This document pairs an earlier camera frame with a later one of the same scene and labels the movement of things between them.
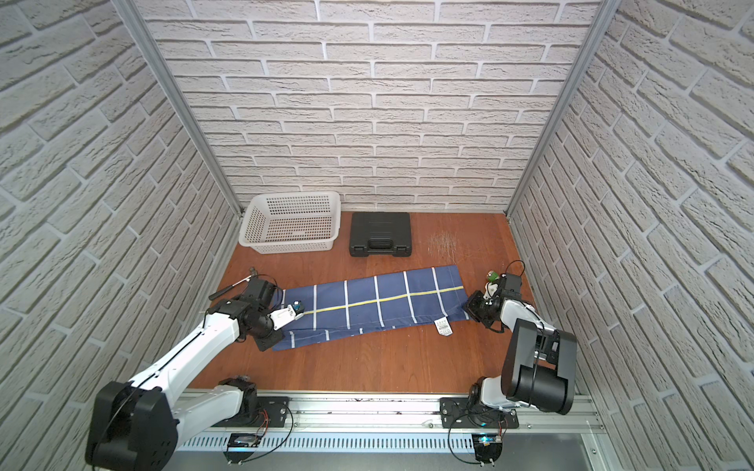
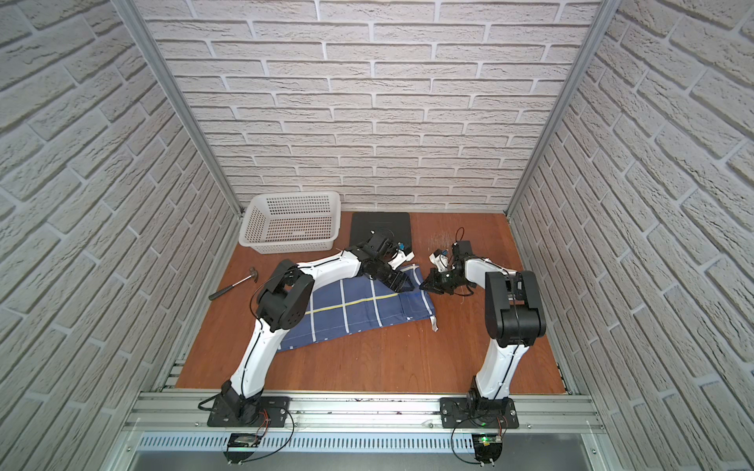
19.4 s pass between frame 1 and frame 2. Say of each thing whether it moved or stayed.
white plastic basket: stayed
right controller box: stayed
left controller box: stayed
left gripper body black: moved
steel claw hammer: stayed
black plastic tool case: stayed
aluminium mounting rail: stayed
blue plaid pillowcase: moved
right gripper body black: moved
